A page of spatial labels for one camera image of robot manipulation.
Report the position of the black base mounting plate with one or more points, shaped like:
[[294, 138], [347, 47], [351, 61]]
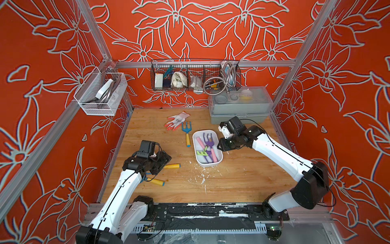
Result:
[[254, 212]]

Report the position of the blue rake yellow handle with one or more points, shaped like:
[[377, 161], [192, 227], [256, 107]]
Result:
[[172, 166], [154, 181]]

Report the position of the red white work glove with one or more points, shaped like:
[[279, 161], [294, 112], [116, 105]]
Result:
[[175, 121]]

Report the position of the white cloth in basket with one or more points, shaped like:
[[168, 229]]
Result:
[[178, 80]]

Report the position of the grey lidded storage box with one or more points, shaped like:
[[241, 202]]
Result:
[[249, 103]]

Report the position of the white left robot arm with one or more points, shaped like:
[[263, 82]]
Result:
[[113, 224]]

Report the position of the white oval storage tray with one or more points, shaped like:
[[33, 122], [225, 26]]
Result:
[[200, 159]]

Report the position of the white wire side basket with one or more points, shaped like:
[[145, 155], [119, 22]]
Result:
[[109, 103]]

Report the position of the white box in basket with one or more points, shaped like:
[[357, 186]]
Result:
[[158, 80]]

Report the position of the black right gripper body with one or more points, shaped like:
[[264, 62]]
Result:
[[229, 144]]

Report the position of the black wire wall basket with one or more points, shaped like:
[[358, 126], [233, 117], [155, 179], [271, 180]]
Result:
[[203, 76]]

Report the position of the white device in side basket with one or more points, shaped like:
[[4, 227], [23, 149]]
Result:
[[103, 89]]

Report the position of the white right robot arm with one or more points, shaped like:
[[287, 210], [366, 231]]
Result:
[[312, 178]]

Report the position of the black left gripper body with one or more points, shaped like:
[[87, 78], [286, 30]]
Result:
[[151, 159]]

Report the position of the purple rake pink handle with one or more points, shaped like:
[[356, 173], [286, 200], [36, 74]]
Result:
[[208, 158]]

